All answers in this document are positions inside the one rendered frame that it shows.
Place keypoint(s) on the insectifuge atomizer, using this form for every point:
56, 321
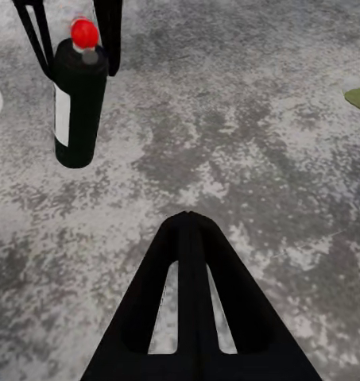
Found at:
82, 67

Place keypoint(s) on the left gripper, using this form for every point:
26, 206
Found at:
108, 20

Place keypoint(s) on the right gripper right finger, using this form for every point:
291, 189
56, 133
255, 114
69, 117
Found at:
266, 349

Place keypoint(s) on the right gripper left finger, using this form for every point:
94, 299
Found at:
123, 352

